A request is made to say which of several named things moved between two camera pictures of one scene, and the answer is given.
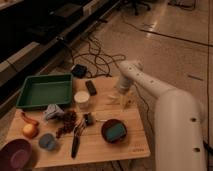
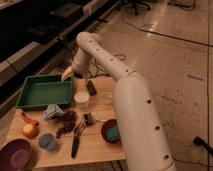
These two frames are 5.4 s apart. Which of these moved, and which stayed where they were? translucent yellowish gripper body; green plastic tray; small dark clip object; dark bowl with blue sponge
Moved: translucent yellowish gripper body
Stayed: green plastic tray; dark bowl with blue sponge; small dark clip object
